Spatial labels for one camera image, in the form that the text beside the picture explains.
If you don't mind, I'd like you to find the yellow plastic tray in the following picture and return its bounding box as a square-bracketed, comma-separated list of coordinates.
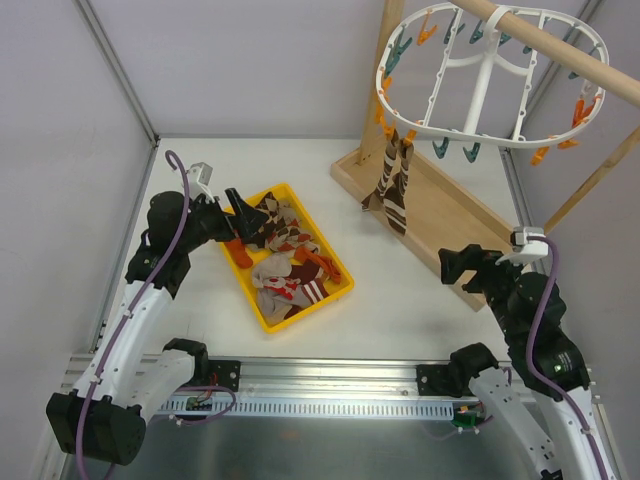
[221, 183, 355, 334]

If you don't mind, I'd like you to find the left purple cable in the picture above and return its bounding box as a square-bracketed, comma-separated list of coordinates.
[75, 149, 194, 474]

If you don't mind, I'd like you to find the orange sock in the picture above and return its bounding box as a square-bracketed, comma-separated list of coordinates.
[294, 246, 342, 284]

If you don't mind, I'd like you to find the beige sock with red pattern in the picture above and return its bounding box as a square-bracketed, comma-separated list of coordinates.
[251, 253, 299, 316]

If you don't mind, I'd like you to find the dark red sock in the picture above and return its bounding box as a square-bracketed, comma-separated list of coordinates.
[288, 262, 329, 284]

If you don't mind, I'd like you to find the perforated cable duct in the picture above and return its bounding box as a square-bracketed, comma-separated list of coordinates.
[158, 395, 454, 421]

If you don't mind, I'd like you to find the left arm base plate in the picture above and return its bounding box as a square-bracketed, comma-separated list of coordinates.
[202, 359, 242, 392]

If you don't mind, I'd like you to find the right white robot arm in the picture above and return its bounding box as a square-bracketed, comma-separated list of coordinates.
[429, 234, 616, 479]

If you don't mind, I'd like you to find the wooden hanger stand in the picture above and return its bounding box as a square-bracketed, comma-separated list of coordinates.
[329, 0, 640, 312]

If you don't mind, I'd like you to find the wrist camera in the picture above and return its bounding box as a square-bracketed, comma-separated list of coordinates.
[495, 226, 549, 266]
[186, 162, 213, 200]

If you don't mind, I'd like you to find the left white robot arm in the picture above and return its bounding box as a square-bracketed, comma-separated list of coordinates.
[46, 188, 269, 478]

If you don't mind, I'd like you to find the green circuit board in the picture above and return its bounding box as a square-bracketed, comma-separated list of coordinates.
[451, 406, 485, 430]

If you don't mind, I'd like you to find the aluminium mounting rail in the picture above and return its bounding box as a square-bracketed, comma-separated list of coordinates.
[60, 352, 599, 401]

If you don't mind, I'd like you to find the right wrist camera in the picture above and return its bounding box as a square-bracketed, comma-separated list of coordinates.
[495, 226, 549, 266]

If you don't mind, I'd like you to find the orange clothes peg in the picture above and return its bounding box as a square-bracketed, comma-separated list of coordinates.
[530, 146, 550, 166]
[399, 130, 416, 156]
[416, 10, 438, 46]
[374, 103, 396, 140]

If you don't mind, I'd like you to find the brown argyle sock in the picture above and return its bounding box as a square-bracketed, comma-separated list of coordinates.
[245, 191, 310, 252]

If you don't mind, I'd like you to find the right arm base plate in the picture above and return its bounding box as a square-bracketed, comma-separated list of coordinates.
[415, 364, 457, 397]

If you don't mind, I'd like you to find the grey sock with striped cuff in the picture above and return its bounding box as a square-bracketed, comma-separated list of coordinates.
[263, 280, 329, 324]

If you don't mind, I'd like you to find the teal clothes peg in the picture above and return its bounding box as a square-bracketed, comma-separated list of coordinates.
[432, 137, 450, 159]
[463, 142, 481, 163]

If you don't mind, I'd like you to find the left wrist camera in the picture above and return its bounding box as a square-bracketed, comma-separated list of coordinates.
[186, 162, 213, 200]

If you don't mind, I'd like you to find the brown white striped sock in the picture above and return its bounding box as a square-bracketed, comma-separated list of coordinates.
[361, 129, 399, 211]

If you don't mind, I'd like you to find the white round clip hanger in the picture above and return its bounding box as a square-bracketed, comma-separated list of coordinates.
[374, 2, 605, 156]

